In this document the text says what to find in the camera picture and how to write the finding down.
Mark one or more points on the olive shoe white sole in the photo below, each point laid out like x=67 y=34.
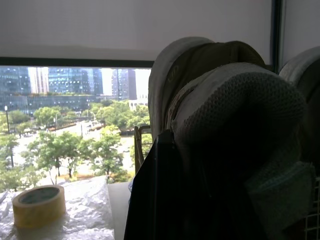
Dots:
x=200 y=60

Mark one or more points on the white crinkled plastic sheet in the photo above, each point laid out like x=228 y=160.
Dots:
x=87 y=212

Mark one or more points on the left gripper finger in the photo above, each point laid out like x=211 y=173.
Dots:
x=152 y=200

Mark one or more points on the grey knit shoe white sole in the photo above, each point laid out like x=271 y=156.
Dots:
x=240 y=105

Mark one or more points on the yellow roll of tape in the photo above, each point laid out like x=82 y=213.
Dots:
x=37 y=210

